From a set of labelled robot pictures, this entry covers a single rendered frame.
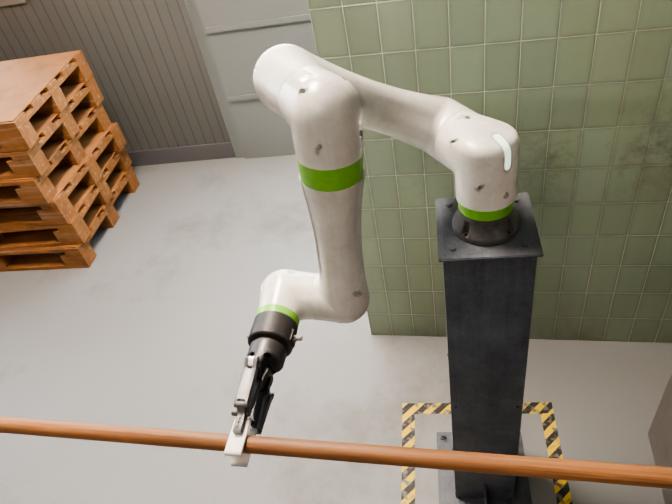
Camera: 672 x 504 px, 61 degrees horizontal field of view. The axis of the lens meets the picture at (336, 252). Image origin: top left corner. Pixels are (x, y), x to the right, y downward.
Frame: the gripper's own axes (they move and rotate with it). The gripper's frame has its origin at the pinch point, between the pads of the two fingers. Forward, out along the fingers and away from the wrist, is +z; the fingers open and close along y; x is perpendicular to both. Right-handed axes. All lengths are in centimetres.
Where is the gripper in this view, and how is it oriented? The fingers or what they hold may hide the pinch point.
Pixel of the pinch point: (240, 442)
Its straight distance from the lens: 106.0
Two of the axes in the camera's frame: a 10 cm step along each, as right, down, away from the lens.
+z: -1.6, 6.9, -7.1
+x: -9.7, 0.1, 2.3
